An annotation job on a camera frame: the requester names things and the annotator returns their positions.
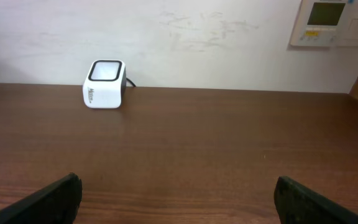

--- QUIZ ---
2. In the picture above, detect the white barcode scanner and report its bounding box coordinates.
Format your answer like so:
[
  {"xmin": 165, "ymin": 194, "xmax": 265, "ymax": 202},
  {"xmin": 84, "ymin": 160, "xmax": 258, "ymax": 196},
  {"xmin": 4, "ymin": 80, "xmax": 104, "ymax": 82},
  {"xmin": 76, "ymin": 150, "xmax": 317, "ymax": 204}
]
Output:
[{"xmin": 83, "ymin": 60, "xmax": 127, "ymax": 109}]

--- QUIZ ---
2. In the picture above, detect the beige wall control panel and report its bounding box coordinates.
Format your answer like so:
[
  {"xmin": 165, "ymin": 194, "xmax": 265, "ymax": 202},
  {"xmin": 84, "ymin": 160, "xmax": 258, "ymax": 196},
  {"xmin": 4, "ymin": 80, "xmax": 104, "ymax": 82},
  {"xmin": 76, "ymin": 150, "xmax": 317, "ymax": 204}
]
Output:
[{"xmin": 290, "ymin": 0, "xmax": 358, "ymax": 47}]

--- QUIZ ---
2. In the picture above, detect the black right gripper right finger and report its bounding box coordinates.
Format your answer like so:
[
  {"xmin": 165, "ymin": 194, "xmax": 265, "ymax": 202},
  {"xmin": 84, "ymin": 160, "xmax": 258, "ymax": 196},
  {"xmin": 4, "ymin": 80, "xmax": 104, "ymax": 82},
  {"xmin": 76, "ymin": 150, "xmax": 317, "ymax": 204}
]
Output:
[{"xmin": 273, "ymin": 176, "xmax": 358, "ymax": 224}]

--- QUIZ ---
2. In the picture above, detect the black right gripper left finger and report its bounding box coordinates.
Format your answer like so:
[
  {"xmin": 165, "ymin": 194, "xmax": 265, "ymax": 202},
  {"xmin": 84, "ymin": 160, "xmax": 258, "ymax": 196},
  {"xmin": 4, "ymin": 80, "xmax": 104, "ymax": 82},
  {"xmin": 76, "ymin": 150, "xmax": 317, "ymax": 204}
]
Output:
[{"xmin": 0, "ymin": 173, "xmax": 82, "ymax": 224}]

